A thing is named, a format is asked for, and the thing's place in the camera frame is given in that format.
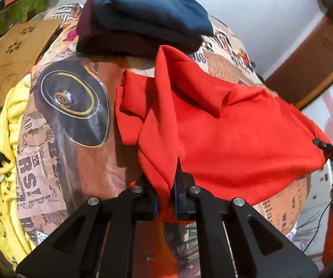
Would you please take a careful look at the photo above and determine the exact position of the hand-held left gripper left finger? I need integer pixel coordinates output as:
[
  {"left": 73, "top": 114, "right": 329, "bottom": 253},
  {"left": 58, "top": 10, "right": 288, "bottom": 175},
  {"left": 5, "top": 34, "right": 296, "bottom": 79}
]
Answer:
[{"left": 16, "top": 175, "right": 158, "bottom": 278}]

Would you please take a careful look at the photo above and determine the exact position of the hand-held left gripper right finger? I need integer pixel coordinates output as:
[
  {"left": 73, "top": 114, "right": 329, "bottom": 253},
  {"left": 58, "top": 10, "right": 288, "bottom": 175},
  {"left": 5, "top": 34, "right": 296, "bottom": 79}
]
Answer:
[{"left": 174, "top": 158, "right": 319, "bottom": 278}]

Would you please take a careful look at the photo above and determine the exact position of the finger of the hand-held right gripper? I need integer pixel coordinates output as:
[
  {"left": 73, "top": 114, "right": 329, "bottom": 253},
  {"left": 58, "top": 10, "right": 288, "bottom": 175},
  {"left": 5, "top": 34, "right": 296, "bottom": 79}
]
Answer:
[{"left": 313, "top": 138, "right": 333, "bottom": 153}]

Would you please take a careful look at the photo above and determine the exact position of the red zip jacket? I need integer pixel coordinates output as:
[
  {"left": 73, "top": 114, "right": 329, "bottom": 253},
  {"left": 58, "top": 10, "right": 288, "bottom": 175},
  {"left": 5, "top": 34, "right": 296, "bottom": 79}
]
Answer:
[{"left": 115, "top": 45, "right": 333, "bottom": 223}]

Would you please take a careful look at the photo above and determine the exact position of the brown wooden door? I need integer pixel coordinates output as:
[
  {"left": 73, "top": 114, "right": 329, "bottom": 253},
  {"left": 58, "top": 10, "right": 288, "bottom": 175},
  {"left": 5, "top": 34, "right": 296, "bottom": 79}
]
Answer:
[{"left": 263, "top": 12, "right": 333, "bottom": 111}]

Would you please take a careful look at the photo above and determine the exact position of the printed blanket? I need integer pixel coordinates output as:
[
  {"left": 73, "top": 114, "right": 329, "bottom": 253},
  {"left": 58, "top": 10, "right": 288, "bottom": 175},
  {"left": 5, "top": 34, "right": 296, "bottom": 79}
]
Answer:
[{"left": 16, "top": 3, "right": 313, "bottom": 278}]

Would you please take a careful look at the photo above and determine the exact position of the yellow fuzzy blanket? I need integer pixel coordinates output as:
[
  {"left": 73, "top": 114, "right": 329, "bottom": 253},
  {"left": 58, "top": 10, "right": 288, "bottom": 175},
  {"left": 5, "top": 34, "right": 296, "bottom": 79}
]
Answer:
[{"left": 0, "top": 74, "right": 38, "bottom": 270}]

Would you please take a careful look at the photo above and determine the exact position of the folded maroon garment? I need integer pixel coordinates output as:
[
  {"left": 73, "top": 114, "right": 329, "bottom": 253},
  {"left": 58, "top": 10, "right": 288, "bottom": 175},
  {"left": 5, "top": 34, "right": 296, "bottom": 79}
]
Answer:
[{"left": 76, "top": 0, "right": 203, "bottom": 58}]

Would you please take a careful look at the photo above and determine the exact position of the folded navy blue garment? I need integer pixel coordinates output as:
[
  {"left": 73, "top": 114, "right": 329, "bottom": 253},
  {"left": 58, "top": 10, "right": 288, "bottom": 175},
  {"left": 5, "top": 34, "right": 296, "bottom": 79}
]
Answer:
[{"left": 93, "top": 0, "right": 215, "bottom": 39}]

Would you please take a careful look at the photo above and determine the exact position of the brown cardboard sheet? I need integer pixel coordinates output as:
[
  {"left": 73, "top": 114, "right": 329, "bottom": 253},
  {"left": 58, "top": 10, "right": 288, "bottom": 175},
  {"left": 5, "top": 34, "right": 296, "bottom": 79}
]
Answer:
[{"left": 0, "top": 19, "right": 64, "bottom": 111}]

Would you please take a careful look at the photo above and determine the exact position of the green bag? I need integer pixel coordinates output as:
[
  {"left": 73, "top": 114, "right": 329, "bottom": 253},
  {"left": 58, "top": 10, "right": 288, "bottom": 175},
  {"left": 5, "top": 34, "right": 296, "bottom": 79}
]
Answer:
[{"left": 0, "top": 0, "right": 50, "bottom": 37}]

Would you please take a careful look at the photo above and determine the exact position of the black cable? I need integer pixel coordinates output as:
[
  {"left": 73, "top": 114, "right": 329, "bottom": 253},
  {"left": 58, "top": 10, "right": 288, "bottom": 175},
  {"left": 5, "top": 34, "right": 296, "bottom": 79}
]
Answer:
[{"left": 302, "top": 198, "right": 333, "bottom": 253}]

